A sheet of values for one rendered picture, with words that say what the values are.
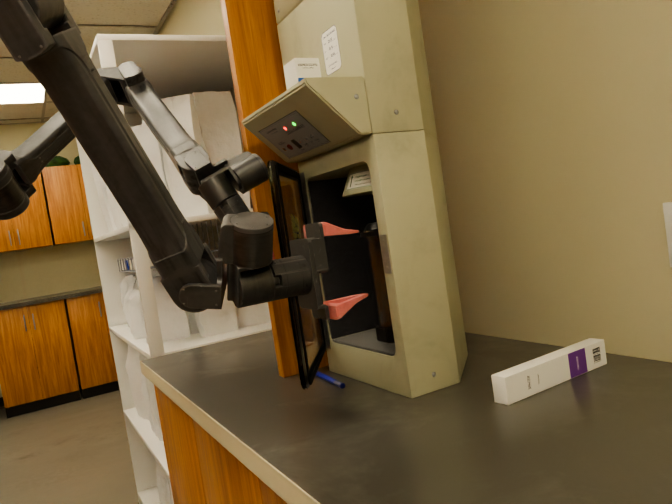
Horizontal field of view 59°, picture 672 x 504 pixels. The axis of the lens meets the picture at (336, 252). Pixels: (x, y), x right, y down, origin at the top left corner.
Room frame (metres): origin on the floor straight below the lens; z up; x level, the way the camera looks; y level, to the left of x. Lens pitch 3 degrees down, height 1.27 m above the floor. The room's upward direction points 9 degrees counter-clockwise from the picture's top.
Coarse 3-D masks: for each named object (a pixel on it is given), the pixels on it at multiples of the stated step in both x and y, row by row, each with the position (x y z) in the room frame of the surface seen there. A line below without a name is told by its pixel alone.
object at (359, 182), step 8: (352, 168) 1.18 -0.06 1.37; (360, 168) 1.16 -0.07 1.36; (368, 168) 1.15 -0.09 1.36; (352, 176) 1.17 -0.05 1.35; (360, 176) 1.15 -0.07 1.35; (368, 176) 1.14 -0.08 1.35; (352, 184) 1.16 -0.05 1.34; (360, 184) 1.14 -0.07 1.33; (368, 184) 1.13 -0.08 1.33; (344, 192) 1.19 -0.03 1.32; (352, 192) 1.15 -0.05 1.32; (360, 192) 1.14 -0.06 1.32; (368, 192) 1.28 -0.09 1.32
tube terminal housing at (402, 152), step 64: (320, 0) 1.14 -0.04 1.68; (384, 0) 1.07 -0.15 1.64; (320, 64) 1.17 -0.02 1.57; (384, 64) 1.06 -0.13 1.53; (384, 128) 1.05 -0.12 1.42; (384, 192) 1.04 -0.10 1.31; (448, 256) 1.18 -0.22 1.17; (448, 320) 1.08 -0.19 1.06; (384, 384) 1.11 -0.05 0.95; (448, 384) 1.08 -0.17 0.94
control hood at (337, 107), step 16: (304, 80) 0.99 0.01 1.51; (320, 80) 1.00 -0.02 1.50; (336, 80) 1.01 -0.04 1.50; (352, 80) 1.02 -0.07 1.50; (288, 96) 1.05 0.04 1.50; (304, 96) 1.02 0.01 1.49; (320, 96) 1.00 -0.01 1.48; (336, 96) 1.01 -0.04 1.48; (352, 96) 1.02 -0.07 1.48; (256, 112) 1.18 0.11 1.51; (272, 112) 1.14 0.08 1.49; (288, 112) 1.10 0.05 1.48; (304, 112) 1.07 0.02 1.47; (320, 112) 1.04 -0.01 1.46; (336, 112) 1.01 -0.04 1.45; (352, 112) 1.02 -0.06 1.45; (368, 112) 1.04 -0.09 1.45; (256, 128) 1.24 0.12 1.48; (320, 128) 1.09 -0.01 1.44; (336, 128) 1.05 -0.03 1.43; (352, 128) 1.02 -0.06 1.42; (368, 128) 1.03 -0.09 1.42; (272, 144) 1.26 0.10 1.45; (336, 144) 1.11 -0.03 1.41; (288, 160) 1.29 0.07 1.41
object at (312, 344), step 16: (272, 176) 1.00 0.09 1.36; (272, 192) 1.00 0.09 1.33; (288, 192) 1.13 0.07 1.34; (288, 208) 1.11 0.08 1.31; (288, 224) 1.08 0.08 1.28; (304, 224) 1.28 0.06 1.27; (288, 256) 1.03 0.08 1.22; (288, 304) 1.00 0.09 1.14; (304, 320) 1.09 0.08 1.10; (304, 336) 1.07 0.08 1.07; (320, 336) 1.26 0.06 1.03; (304, 384) 1.00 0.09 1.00
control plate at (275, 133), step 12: (288, 120) 1.13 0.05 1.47; (300, 120) 1.10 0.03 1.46; (264, 132) 1.23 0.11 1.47; (276, 132) 1.20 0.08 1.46; (288, 132) 1.17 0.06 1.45; (300, 132) 1.14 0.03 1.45; (312, 132) 1.11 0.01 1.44; (276, 144) 1.25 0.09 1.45; (300, 144) 1.19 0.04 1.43; (312, 144) 1.16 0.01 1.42; (288, 156) 1.27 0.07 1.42
